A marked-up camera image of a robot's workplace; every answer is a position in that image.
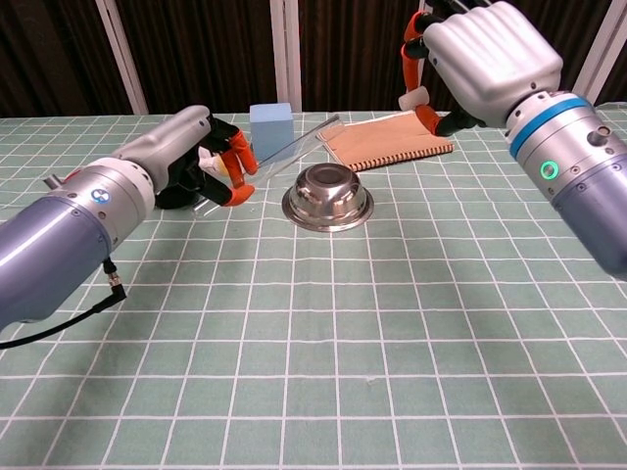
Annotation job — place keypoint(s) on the white rubber stopper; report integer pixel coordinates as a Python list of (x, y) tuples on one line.
[(412, 99)]

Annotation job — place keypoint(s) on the black white plush toy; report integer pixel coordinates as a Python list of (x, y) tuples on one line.
[(174, 200)]

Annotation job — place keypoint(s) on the blue foam cube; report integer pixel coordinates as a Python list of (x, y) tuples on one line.
[(269, 127)]

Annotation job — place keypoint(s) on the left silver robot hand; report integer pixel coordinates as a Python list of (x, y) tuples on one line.
[(166, 147)]

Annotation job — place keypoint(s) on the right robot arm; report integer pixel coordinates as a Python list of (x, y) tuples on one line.
[(578, 166)]

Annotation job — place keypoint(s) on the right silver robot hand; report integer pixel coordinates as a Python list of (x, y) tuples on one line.
[(485, 54)]

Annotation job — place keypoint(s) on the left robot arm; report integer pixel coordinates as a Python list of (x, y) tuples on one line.
[(63, 235)]

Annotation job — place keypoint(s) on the dark curtain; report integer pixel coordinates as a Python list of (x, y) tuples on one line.
[(206, 49)]

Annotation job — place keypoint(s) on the clear glass tube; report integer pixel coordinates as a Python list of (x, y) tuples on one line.
[(294, 147)]

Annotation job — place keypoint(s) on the upturned steel bowl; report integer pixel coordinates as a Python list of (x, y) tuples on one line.
[(328, 201)]

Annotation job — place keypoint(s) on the brown spiral notebook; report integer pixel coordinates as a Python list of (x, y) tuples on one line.
[(382, 144)]

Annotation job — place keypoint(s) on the green checkered tablecloth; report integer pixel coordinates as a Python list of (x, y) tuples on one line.
[(313, 352)]

